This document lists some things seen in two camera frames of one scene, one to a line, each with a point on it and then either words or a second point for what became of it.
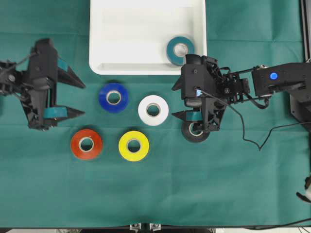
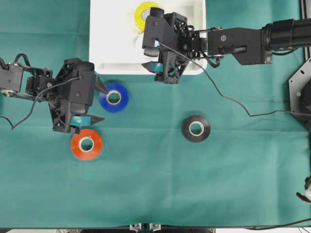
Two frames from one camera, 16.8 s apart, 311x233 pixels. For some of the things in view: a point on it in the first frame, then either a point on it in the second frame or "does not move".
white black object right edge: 306,196 does not move
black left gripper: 39,92 to 43,86
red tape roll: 86,144 does not move
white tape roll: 150,120 to 139,49
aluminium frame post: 305,10 does not move
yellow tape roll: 133,145 to 139,21
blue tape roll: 113,97 does not move
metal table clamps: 154,227 does not move
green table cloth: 127,162 does not move
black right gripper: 230,88 to 175,59
